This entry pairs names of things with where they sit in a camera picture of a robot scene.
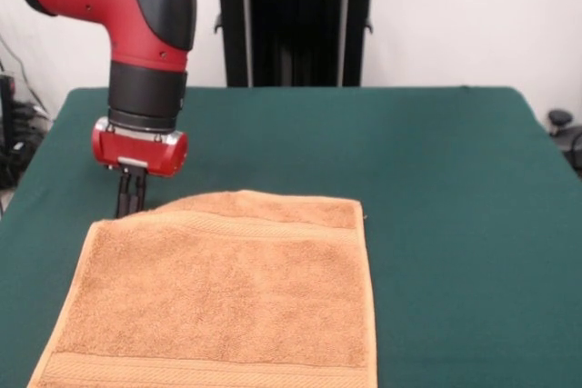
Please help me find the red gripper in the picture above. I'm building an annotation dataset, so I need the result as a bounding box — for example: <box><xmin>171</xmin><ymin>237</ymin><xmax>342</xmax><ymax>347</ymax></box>
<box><xmin>90</xmin><ymin>126</ymin><xmax>190</xmax><ymax>220</ymax></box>

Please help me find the orange terry towel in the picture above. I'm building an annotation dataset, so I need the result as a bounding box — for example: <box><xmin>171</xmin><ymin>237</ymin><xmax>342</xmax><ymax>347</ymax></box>
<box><xmin>26</xmin><ymin>188</ymin><xmax>378</xmax><ymax>388</ymax></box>

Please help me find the black electronics box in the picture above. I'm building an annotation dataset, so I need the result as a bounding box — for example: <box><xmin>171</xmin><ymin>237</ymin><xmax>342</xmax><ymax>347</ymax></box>
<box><xmin>0</xmin><ymin>73</ymin><xmax>17</xmax><ymax>190</ymax></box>

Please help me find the dark green table cloth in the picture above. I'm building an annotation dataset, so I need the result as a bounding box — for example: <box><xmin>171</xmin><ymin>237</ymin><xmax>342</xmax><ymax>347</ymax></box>
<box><xmin>0</xmin><ymin>85</ymin><xmax>582</xmax><ymax>388</ymax></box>

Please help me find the black office chair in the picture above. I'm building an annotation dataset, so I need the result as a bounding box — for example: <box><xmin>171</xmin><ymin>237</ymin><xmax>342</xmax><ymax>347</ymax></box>
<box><xmin>547</xmin><ymin>108</ymin><xmax>582</xmax><ymax>180</ymax></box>

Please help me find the black cable bundle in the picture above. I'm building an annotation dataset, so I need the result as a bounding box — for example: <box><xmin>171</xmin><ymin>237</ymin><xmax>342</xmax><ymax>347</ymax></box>
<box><xmin>9</xmin><ymin>100</ymin><xmax>52</xmax><ymax>166</ymax></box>

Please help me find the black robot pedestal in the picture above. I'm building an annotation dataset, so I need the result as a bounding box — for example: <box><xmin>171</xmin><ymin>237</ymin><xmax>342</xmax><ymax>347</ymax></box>
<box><xmin>198</xmin><ymin>0</ymin><xmax>393</xmax><ymax>88</ymax></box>

